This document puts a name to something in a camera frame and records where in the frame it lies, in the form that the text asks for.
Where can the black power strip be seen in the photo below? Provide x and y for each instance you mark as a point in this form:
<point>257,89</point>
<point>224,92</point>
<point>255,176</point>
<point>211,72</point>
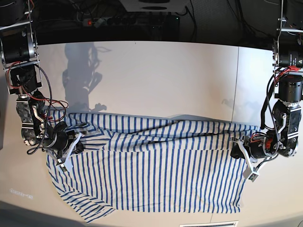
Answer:
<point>134,20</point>

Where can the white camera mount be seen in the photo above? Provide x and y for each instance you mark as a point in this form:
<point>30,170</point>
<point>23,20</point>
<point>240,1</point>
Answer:
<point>250,173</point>
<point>64,163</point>

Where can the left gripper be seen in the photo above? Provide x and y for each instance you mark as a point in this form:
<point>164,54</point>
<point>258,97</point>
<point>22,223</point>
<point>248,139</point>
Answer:
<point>258,145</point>

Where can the grey box at left edge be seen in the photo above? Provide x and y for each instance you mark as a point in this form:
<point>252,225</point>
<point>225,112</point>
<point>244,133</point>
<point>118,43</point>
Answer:
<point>2,121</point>

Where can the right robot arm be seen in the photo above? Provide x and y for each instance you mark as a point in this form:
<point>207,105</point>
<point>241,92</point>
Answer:
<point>19,57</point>

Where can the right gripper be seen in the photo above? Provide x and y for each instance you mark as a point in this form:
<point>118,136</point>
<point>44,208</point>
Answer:
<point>61,140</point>

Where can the blue white striped T-shirt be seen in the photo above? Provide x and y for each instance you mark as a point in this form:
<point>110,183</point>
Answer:
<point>151,165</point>

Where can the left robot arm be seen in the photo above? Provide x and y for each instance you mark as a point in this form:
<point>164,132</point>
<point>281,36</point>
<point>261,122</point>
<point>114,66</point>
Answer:
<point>281,113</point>

